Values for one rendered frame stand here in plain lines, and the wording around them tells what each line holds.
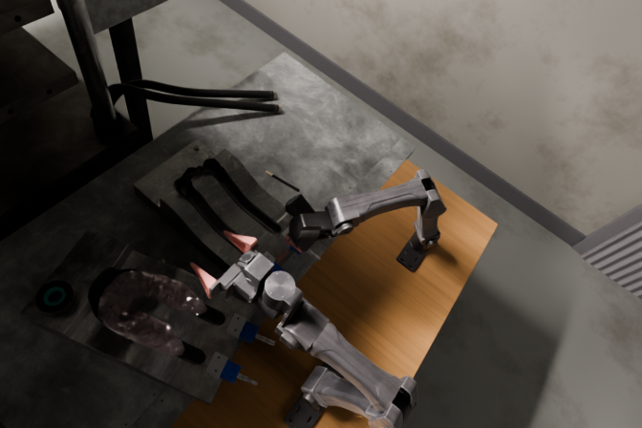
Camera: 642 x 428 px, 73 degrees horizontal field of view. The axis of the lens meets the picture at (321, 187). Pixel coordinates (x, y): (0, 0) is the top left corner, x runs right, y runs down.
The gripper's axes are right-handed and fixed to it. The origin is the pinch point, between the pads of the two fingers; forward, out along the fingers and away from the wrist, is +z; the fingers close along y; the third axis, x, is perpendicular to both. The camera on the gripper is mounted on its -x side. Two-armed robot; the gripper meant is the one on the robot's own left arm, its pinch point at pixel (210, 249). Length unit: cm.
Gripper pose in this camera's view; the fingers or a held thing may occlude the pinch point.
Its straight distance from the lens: 95.1
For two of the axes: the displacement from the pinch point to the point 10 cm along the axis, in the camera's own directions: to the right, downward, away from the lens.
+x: -2.0, 5.4, 8.2
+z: -7.9, -5.8, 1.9
